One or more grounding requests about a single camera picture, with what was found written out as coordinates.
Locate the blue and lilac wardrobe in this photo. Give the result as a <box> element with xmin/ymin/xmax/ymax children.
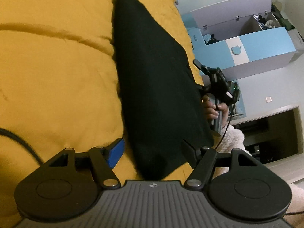
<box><xmin>182</xmin><ymin>0</ymin><xmax>303</xmax><ymax>117</ymax></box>

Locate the person's right hand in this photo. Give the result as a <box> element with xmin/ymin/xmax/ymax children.
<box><xmin>203</xmin><ymin>95</ymin><xmax>229</xmax><ymax>127</ymax></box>

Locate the black long-sleeve sweatshirt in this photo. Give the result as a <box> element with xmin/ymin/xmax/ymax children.
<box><xmin>113</xmin><ymin>0</ymin><xmax>213</xmax><ymax>181</ymax></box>

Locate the mustard yellow quilt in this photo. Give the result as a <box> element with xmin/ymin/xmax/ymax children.
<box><xmin>0</xmin><ymin>0</ymin><xmax>205</xmax><ymax>228</ymax></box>

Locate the black cable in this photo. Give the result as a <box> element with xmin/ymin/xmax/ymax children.
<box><xmin>213</xmin><ymin>103</ymin><xmax>238</xmax><ymax>150</ymax></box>

